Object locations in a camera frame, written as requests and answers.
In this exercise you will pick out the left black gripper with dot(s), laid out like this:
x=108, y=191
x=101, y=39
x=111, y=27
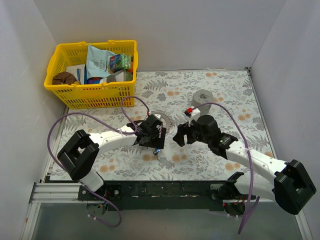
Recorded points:
x=155, y=140

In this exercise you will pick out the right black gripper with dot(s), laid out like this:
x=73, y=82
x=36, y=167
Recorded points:
x=189, y=136

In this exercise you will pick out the key with blue tag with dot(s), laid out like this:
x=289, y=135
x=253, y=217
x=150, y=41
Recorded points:
x=156, y=153

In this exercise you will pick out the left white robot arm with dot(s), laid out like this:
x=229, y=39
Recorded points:
x=78, y=155

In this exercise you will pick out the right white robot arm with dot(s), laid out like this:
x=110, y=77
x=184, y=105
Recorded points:
x=286, y=183

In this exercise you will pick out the floral table mat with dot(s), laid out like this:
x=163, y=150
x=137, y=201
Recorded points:
x=235, y=109

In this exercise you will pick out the grey paper roll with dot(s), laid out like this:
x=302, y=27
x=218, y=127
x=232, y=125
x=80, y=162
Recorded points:
x=202, y=96

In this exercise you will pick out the green blue carton box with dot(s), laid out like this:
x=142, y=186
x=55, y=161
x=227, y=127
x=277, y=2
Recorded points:
x=119, y=62

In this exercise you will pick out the yellow plastic basket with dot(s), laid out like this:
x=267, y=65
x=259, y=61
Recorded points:
x=88, y=96

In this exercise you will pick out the light blue chips bag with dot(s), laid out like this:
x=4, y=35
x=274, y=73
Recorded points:
x=97, y=62

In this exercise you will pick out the white paper box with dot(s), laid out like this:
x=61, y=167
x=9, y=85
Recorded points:
x=79, y=72

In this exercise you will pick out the brown round object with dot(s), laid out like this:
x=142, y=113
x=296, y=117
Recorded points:
x=64, y=78

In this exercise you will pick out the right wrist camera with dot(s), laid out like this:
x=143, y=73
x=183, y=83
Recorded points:
x=193, y=114

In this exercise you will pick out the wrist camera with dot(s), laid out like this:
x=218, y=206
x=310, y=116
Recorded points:
x=193, y=114
x=153, y=118

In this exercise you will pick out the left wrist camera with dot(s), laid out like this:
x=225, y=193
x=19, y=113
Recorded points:
x=153, y=118

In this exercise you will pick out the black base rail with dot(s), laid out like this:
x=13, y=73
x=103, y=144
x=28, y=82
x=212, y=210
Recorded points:
x=166, y=195

